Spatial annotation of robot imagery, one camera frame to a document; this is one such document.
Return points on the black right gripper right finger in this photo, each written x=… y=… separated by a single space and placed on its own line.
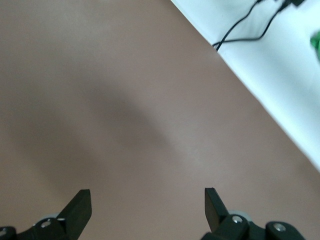
x=216 y=215

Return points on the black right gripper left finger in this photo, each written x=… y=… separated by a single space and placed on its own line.
x=77 y=212

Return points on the brown table mat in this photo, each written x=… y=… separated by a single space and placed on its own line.
x=112 y=87

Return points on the green object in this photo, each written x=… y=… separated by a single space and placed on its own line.
x=316 y=45

